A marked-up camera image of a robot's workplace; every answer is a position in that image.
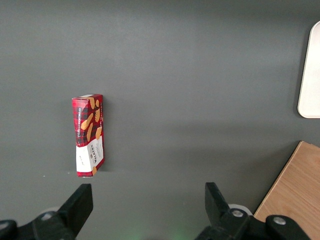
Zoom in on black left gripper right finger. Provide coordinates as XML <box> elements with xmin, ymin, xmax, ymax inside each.
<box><xmin>193</xmin><ymin>182</ymin><xmax>312</xmax><ymax>240</ymax></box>

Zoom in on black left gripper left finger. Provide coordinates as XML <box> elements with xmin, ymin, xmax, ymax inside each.
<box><xmin>0</xmin><ymin>183</ymin><xmax>94</xmax><ymax>240</ymax></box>

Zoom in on white rectangular tray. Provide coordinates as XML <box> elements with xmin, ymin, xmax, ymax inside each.
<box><xmin>297</xmin><ymin>20</ymin><xmax>320</xmax><ymax>119</ymax></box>

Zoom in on red tartan shortbread box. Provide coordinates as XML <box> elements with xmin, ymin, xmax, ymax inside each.
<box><xmin>71</xmin><ymin>93</ymin><xmax>105</xmax><ymax>178</ymax></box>

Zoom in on light wooden board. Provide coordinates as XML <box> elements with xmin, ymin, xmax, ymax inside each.
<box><xmin>253</xmin><ymin>140</ymin><xmax>320</xmax><ymax>240</ymax></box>

